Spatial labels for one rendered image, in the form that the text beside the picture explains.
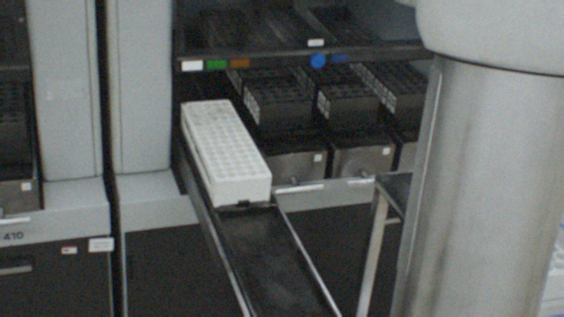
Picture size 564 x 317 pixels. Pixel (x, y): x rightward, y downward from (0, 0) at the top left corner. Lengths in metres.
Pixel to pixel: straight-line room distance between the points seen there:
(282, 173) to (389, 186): 0.23
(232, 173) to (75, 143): 0.33
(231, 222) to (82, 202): 0.31
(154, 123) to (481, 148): 1.00
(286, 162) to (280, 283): 0.38
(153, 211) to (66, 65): 0.32
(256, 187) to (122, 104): 0.32
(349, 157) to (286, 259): 0.38
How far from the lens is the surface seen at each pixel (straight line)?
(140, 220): 1.39
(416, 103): 1.55
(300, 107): 1.43
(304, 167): 1.42
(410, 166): 1.53
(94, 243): 1.40
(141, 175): 1.43
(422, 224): 0.47
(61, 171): 1.41
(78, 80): 1.32
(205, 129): 1.33
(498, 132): 0.44
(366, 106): 1.49
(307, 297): 1.06
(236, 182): 1.19
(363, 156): 1.46
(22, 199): 1.33
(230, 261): 1.11
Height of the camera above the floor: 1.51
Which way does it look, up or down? 31 degrees down
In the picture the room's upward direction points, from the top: 6 degrees clockwise
